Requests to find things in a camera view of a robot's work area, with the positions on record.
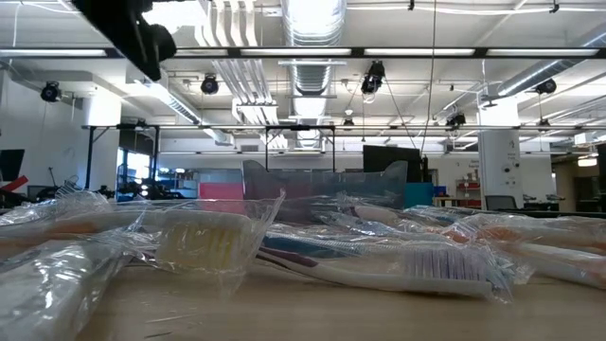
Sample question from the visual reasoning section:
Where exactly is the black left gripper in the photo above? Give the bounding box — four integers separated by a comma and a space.
70, 0, 178, 82

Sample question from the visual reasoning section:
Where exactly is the yellow bristled toothbrush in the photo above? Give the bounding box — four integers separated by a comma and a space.
0, 188, 287, 293

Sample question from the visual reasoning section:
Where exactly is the workbench with robot equipment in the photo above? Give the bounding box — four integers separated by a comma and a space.
26, 174, 187, 201

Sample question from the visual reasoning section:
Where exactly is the black panel with red edge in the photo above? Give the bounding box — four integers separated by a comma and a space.
0, 148, 29, 194

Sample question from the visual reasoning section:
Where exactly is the pink plastic bin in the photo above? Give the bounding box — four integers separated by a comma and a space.
198, 181, 245, 201

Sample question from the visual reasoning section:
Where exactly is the clear plastic bin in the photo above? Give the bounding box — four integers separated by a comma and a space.
241, 159, 409, 224

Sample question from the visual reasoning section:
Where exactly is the black display screen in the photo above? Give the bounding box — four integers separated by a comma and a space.
362, 144, 423, 185

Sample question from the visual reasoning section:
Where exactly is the teal plastic bin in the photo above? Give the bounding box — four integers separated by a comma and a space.
404, 181, 436, 209

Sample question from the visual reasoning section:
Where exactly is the purple bristled wrapped toothbrush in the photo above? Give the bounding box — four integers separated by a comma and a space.
255, 243, 517, 304

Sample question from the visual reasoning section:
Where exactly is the blue toothbrush in clear wrapper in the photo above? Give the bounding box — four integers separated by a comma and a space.
405, 203, 477, 224

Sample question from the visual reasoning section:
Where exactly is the red shelving unit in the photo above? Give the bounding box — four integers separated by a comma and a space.
454, 178, 482, 209

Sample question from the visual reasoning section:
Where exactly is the white pillar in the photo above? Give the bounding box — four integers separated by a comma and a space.
477, 101, 525, 210

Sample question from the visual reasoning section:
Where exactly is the orange toothbrush in clear wrapper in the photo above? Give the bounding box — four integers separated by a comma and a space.
442, 211, 606, 258

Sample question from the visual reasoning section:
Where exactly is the black aluminium rig frame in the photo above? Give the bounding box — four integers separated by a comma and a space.
0, 45, 606, 60

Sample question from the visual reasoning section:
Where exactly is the teal handled wrapped toothbrush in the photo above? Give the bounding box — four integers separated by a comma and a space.
261, 232, 455, 264

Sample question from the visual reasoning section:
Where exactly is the thin hanging cable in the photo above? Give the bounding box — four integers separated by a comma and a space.
419, 0, 437, 157

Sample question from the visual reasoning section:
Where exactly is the slanted silver air duct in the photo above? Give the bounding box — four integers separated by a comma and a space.
495, 23, 606, 99

